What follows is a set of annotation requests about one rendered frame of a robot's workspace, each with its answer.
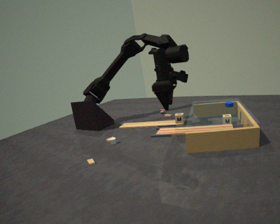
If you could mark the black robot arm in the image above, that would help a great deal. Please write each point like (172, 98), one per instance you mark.
(168, 52)

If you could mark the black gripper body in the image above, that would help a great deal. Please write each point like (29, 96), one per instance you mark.
(162, 83)

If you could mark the blue short cylinder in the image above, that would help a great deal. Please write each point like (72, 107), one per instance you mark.
(229, 104)

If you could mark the tan open-top box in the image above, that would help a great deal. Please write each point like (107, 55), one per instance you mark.
(213, 127)

